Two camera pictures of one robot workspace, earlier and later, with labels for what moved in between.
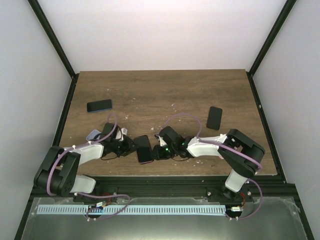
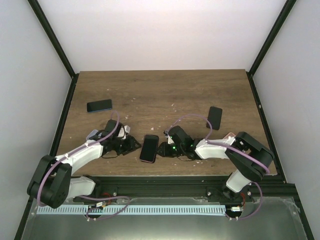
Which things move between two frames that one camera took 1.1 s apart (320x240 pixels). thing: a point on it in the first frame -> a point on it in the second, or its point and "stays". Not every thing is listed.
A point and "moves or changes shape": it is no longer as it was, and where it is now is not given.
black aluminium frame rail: [273, 187] stays
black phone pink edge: [214, 118] stays
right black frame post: [285, 10] stays
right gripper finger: [156, 148] -> [164, 145]
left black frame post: [51, 37] stays
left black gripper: [129, 148] stays
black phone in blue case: [99, 105] stays
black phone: [144, 152] moves or changes shape
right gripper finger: [157, 155] -> [163, 153]
